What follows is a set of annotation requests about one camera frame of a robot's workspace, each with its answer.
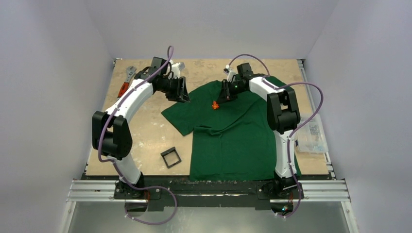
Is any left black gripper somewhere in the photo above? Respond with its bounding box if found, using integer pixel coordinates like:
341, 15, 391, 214
158, 76, 190, 103

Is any orange leaf brooch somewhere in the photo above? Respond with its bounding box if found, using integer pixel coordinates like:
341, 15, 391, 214
211, 101, 220, 110

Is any green t-shirt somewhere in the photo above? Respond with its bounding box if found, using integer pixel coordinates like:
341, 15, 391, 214
161, 76, 302, 182

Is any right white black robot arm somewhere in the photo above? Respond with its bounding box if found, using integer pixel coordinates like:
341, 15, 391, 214
217, 63, 303, 198

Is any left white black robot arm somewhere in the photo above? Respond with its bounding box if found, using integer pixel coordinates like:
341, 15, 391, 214
92, 57, 190, 199

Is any clear plastic parts box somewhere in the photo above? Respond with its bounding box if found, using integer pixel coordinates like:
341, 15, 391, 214
295, 114, 329, 153

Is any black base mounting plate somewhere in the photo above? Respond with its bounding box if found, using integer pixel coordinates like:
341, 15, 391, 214
113, 175, 304, 214

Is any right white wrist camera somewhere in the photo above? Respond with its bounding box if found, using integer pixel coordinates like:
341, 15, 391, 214
223, 65, 237, 82

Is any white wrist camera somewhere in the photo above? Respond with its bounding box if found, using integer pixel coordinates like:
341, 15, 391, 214
223, 65, 237, 82
169, 61, 185, 79

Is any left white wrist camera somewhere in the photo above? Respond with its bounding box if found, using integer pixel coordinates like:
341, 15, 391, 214
169, 61, 185, 79

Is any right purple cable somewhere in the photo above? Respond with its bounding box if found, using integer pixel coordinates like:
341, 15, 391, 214
226, 54, 324, 219

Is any purple cable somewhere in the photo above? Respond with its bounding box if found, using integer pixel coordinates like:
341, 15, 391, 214
226, 54, 324, 219
98, 45, 178, 226

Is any red handled adjustable wrench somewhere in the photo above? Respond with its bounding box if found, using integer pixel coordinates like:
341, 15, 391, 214
117, 66, 137, 100

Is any black square frame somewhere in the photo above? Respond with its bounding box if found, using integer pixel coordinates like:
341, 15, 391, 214
160, 147, 182, 169

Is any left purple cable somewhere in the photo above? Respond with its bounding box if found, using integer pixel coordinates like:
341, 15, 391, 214
98, 45, 178, 226

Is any aluminium rail frame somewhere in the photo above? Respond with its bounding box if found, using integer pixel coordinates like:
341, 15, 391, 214
68, 59, 350, 203

